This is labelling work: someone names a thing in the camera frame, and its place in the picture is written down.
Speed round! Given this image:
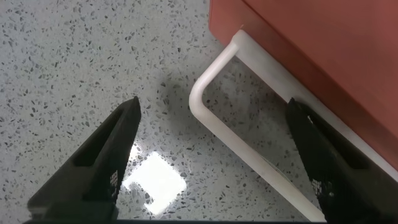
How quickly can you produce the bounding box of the red drawer case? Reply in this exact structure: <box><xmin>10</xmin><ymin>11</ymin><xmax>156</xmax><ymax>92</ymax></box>
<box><xmin>242</xmin><ymin>0</ymin><xmax>398</xmax><ymax>125</ymax></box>

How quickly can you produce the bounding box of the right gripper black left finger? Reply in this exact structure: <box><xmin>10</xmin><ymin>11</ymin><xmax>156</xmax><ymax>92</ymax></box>
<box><xmin>26</xmin><ymin>96</ymin><xmax>142</xmax><ymax>222</ymax></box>

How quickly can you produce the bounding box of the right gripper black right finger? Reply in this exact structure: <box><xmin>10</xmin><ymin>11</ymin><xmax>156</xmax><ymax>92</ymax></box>
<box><xmin>285</xmin><ymin>97</ymin><xmax>398</xmax><ymax>224</ymax></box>

